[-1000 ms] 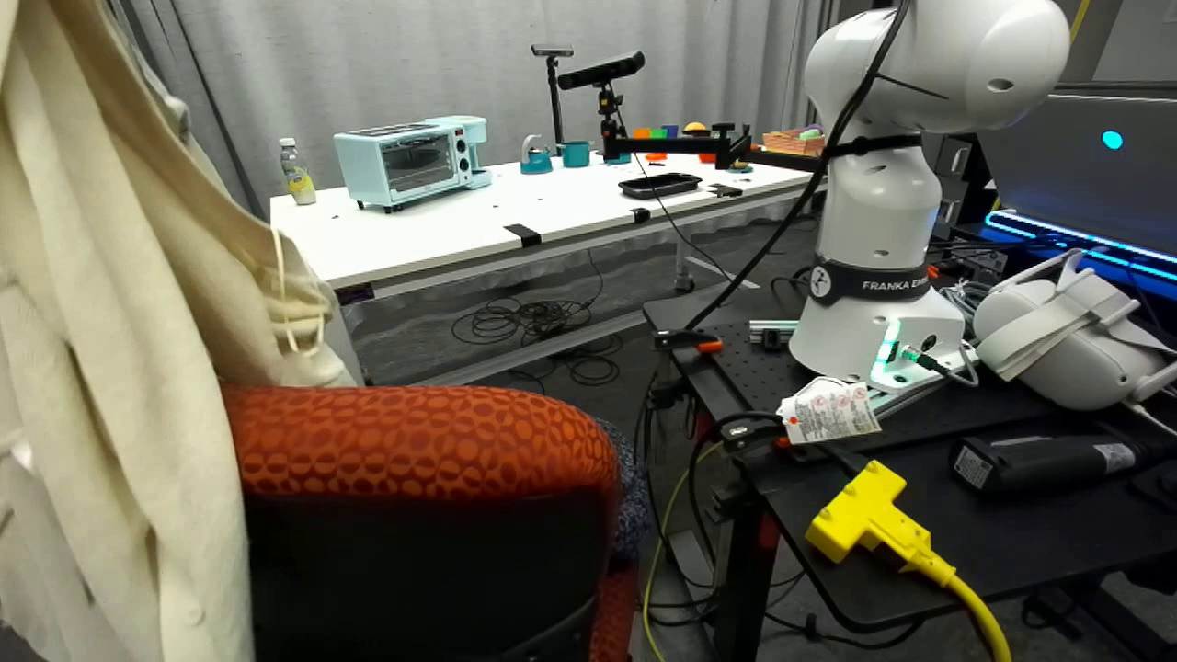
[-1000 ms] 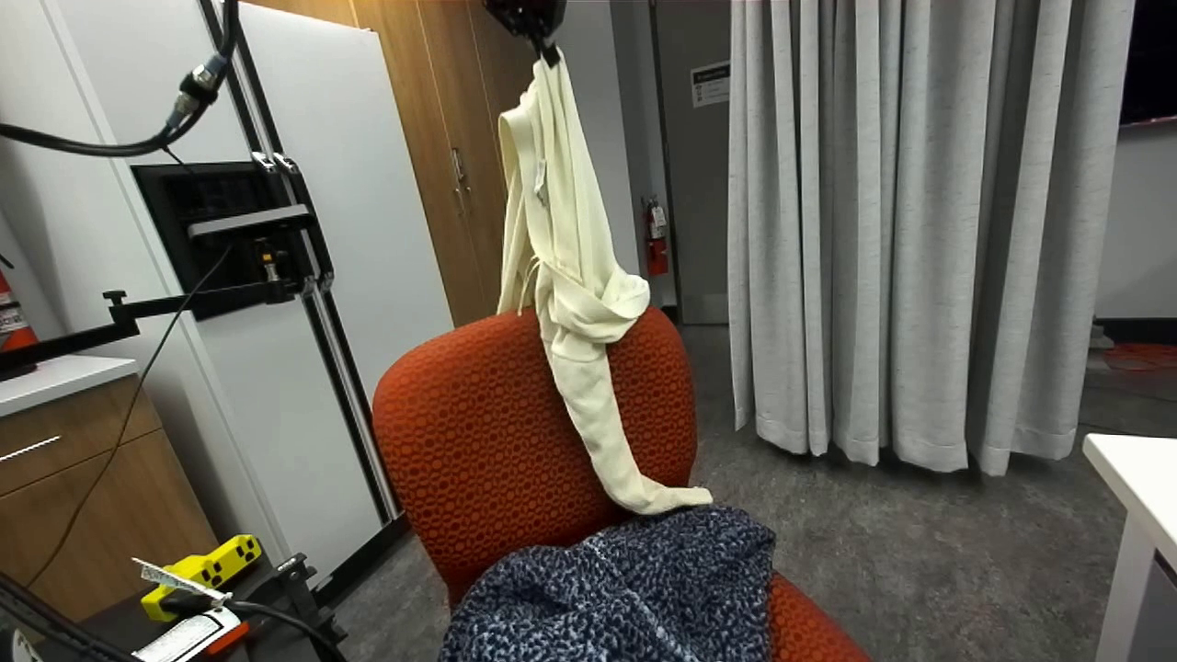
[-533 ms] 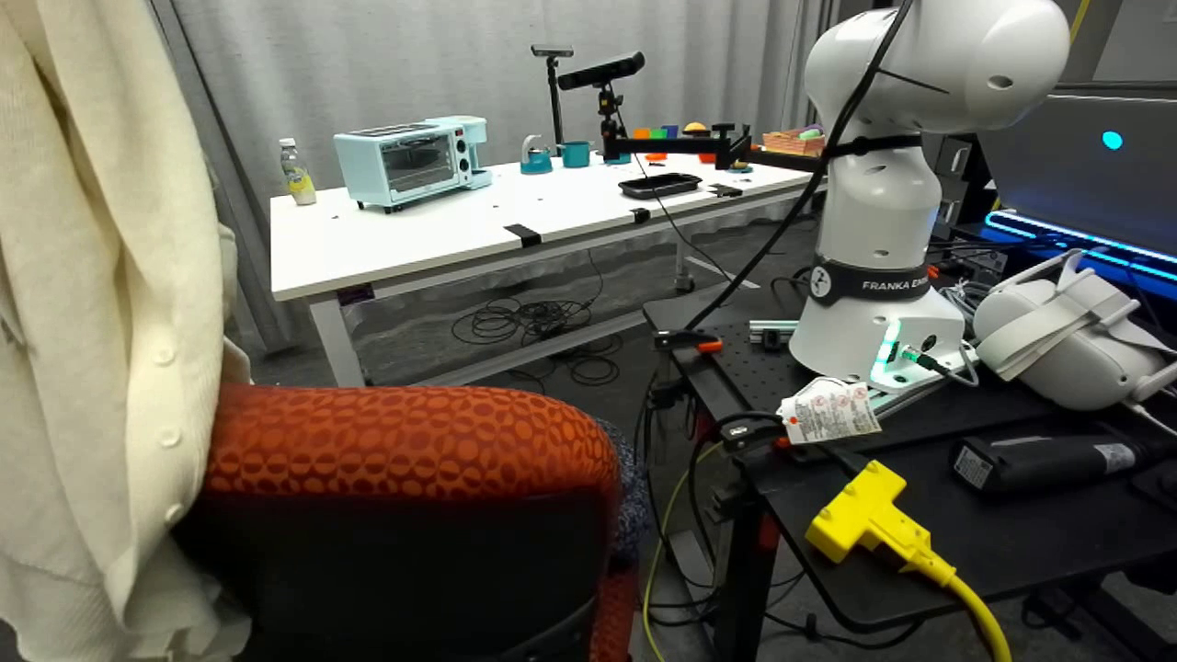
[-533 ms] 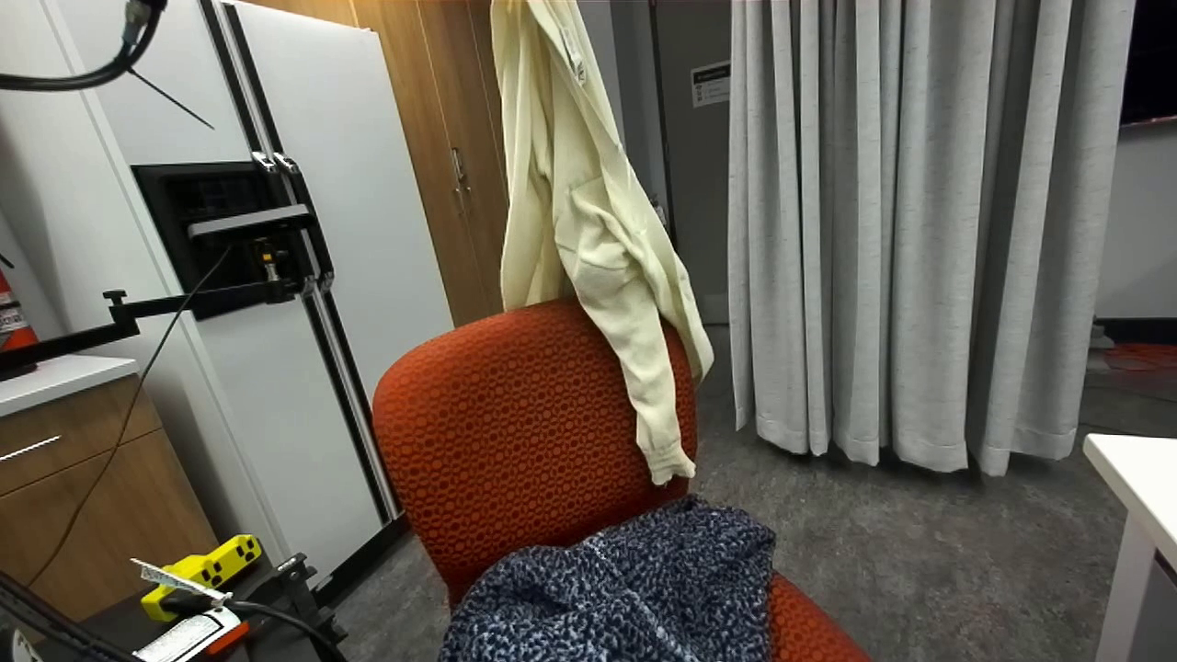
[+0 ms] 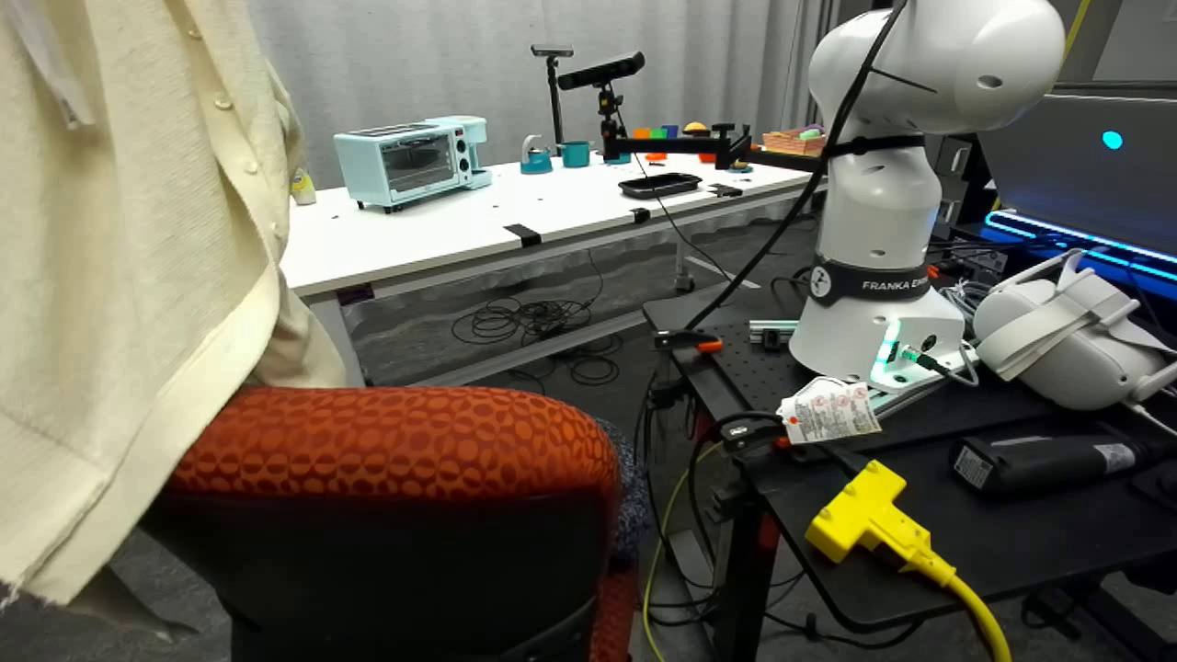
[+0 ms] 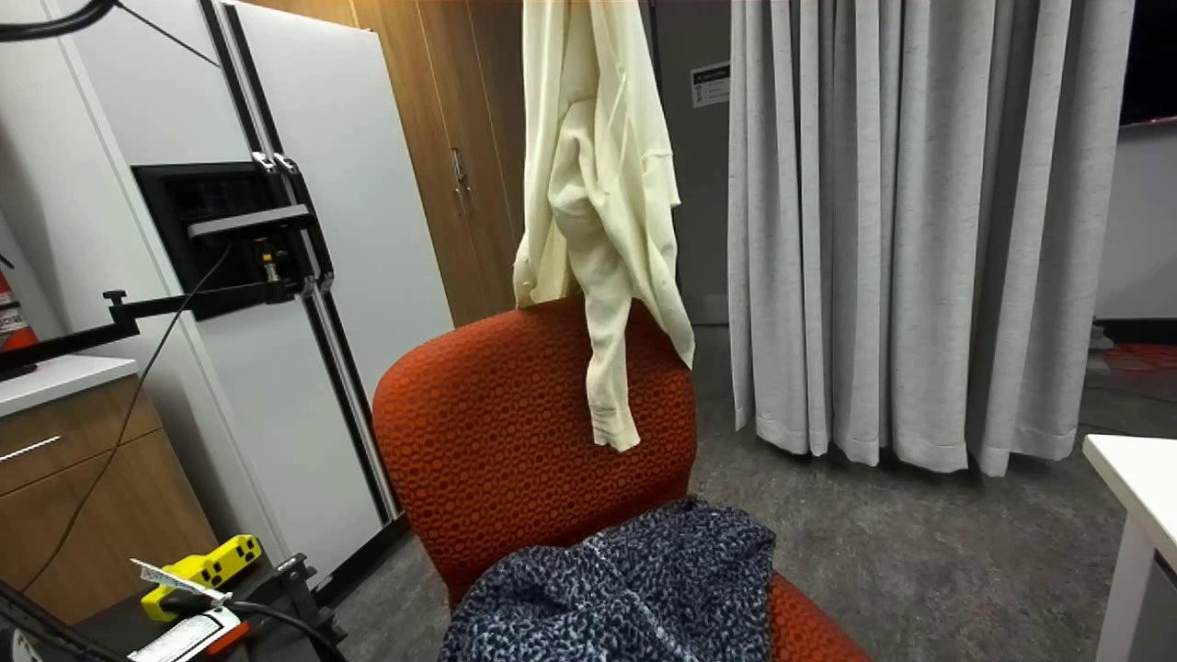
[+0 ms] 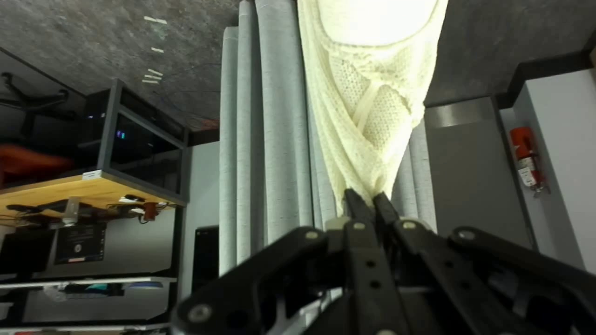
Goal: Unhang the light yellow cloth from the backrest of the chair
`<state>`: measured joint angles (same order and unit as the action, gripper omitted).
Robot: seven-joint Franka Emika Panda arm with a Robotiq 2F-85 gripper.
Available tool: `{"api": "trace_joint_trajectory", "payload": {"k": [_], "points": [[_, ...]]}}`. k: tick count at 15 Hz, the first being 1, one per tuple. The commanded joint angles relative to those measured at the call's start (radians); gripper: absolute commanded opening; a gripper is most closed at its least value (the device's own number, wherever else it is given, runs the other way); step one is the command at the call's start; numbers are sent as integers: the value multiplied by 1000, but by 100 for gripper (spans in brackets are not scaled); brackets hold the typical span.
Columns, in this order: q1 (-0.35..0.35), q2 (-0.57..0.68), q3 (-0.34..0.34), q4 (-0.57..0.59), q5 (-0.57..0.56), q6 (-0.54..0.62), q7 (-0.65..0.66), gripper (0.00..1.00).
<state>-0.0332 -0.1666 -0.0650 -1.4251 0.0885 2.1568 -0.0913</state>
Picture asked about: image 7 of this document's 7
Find red fire extinguisher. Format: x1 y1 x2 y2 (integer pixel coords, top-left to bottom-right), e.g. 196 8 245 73
509 127 552 197

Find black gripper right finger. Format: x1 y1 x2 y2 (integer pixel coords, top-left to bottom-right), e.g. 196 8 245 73
373 192 596 335

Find light yellow cloth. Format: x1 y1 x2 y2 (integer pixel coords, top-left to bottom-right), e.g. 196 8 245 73
297 0 452 216

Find grey door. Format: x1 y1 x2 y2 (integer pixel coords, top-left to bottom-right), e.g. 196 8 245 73
426 97 537 249

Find grey pleated curtain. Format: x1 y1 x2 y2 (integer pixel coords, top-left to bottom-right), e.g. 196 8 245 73
219 0 440 276

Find orange chair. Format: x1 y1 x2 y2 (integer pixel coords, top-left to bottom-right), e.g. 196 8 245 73
0 143 74 188

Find wooden desk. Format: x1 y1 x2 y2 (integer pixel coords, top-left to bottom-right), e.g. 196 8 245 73
0 169 189 229

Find black framed glass case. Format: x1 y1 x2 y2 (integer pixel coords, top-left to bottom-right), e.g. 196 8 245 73
83 80 193 203

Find black speaker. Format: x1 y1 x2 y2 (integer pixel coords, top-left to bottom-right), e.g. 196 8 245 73
193 225 221 294

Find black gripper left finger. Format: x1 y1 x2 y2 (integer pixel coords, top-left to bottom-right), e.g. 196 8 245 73
170 188 399 335

